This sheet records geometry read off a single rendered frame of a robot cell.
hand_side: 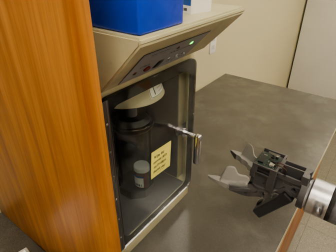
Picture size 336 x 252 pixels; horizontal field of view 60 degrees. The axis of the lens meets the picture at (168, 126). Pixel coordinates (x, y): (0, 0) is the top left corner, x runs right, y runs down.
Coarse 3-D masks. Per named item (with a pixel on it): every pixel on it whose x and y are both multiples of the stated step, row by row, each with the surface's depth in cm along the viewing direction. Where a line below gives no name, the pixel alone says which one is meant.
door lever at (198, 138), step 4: (184, 128) 75; (184, 132) 75; (188, 132) 75; (184, 136) 76; (192, 136) 74; (196, 136) 73; (200, 136) 73; (196, 140) 73; (200, 140) 73; (196, 144) 74; (200, 144) 74; (196, 148) 74; (200, 148) 75; (196, 152) 75; (196, 156) 76; (196, 160) 76; (196, 164) 77
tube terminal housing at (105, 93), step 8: (184, 56) 67; (192, 56) 70; (168, 64) 63; (152, 72) 59; (136, 80) 56; (112, 88) 52; (120, 88) 53; (184, 192) 91; (176, 200) 88; (168, 208) 86; (160, 216) 83; (152, 224) 80; (144, 232) 78; (136, 240) 76; (128, 248) 74
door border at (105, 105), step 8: (104, 96) 50; (104, 104) 49; (104, 112) 50; (104, 120) 51; (112, 144) 54; (112, 152) 55; (112, 160) 56; (112, 168) 57; (112, 176) 57; (112, 184) 58; (120, 216) 64; (120, 224) 65; (120, 232) 66; (120, 240) 67
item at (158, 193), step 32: (192, 64) 69; (128, 96) 54; (160, 96) 62; (192, 96) 74; (128, 128) 57; (160, 128) 66; (192, 128) 79; (128, 160) 60; (128, 192) 64; (160, 192) 76; (128, 224) 68
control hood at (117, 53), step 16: (192, 16) 49; (208, 16) 49; (224, 16) 52; (96, 32) 41; (112, 32) 39; (160, 32) 40; (176, 32) 42; (192, 32) 47; (96, 48) 42; (112, 48) 40; (128, 48) 38; (144, 48) 39; (160, 48) 44; (192, 48) 60; (112, 64) 41; (128, 64) 41; (112, 80) 43; (128, 80) 50
